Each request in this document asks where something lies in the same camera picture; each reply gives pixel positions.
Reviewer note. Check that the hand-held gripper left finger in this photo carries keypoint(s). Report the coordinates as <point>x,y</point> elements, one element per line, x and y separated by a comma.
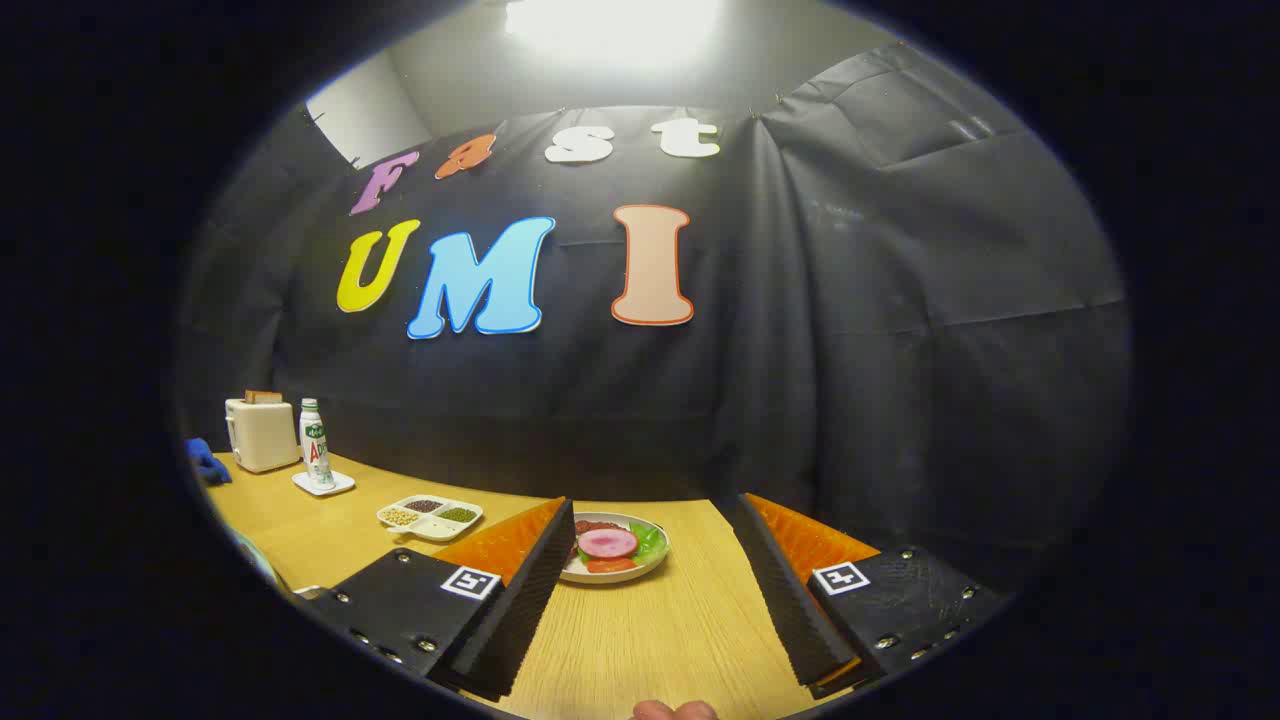
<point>520,620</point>

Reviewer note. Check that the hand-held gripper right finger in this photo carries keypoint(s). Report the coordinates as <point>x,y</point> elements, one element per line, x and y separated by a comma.
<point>795,610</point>

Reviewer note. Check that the red tomato slice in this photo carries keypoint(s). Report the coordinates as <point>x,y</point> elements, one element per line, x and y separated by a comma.
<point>610,565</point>

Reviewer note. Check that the pink ham slice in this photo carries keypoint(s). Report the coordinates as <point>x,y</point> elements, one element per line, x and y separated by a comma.
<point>607,543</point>

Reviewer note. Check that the pile of green beans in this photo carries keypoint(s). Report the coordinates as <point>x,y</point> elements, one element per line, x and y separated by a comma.
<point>458,515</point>

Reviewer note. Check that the large brown meat piece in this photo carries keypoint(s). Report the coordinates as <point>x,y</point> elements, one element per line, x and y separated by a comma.
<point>598,525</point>

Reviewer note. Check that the white divided dish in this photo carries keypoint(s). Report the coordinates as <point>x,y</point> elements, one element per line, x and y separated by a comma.
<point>435,528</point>

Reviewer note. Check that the white round food plate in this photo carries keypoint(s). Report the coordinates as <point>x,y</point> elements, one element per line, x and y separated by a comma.
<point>640,570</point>

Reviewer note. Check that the pile of dark red beans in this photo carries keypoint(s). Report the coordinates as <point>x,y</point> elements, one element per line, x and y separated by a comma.
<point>425,506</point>

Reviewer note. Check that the green lettuce leaf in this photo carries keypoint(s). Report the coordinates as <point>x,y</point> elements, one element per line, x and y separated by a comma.
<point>650,545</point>

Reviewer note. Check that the pile of yellow beans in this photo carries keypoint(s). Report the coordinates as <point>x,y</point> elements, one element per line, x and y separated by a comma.
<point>400,516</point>

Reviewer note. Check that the white square coaster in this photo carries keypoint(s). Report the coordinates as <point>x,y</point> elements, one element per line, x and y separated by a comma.
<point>340,485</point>

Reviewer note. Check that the white bottle with green label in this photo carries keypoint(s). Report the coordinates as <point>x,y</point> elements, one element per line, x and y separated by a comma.
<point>316,445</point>

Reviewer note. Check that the cream white toaster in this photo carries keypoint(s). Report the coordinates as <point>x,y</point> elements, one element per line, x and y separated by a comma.
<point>260,435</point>

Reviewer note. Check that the brown bread slice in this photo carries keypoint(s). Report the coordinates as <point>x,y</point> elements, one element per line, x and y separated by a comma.
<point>263,397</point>

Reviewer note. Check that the blue folded cloth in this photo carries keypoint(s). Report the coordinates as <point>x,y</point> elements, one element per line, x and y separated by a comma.
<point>208,465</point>

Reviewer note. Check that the bright ceiling light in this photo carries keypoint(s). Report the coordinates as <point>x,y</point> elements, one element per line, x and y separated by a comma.
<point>610,25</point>

